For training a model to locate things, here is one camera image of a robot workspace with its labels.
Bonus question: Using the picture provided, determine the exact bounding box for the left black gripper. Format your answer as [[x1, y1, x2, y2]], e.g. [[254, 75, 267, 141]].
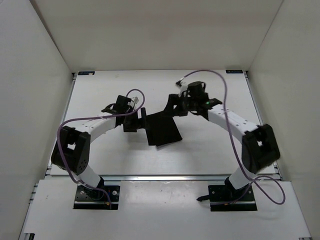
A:
[[123, 106, 151, 133]]

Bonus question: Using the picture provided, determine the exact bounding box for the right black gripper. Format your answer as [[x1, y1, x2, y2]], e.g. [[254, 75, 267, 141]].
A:
[[160, 95, 197, 119]]

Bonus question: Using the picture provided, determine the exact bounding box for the black skirt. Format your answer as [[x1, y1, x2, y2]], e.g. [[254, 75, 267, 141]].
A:
[[145, 112, 183, 147]]

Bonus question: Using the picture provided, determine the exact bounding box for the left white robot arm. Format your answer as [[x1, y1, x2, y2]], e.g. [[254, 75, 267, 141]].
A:
[[50, 95, 145, 199]]

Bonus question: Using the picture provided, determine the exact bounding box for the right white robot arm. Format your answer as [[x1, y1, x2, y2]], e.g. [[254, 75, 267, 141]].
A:
[[163, 80, 280, 200]]

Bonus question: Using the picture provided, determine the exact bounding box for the right blue label sticker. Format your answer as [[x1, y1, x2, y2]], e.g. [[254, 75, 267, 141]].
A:
[[225, 69, 244, 74]]

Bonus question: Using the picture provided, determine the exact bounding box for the blue label sticker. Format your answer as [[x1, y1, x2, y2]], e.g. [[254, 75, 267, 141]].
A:
[[225, 69, 244, 74], [77, 71, 95, 76]]

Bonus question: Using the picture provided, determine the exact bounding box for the left blue label sticker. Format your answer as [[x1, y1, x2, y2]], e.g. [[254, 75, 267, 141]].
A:
[[77, 71, 95, 76]]

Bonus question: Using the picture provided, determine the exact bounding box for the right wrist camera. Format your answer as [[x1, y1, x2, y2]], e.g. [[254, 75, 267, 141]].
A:
[[175, 78, 188, 98]]

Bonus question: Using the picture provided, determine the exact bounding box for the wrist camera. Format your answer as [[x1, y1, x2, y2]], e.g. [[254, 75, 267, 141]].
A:
[[131, 96, 140, 105], [175, 78, 188, 98]]

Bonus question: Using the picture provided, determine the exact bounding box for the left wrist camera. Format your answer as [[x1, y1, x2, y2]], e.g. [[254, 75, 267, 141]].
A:
[[131, 96, 140, 105]]

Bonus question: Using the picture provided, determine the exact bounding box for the aluminium rail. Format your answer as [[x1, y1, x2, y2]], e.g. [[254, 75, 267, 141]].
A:
[[102, 174, 229, 182]]

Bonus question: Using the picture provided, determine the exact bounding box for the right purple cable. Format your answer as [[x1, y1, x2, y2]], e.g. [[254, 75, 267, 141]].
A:
[[179, 69, 286, 205]]

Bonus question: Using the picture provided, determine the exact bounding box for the purple cable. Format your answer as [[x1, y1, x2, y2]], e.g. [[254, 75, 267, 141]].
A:
[[179, 69, 286, 205], [56, 89, 146, 208]]

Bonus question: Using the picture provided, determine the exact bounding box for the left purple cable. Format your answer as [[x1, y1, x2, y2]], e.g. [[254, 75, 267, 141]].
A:
[[56, 89, 146, 208]]

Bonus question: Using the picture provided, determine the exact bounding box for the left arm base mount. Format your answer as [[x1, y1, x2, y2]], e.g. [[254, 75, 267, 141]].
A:
[[73, 185, 121, 210]]

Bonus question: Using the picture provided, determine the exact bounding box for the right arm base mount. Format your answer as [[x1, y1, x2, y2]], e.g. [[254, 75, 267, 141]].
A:
[[196, 183, 258, 212]]

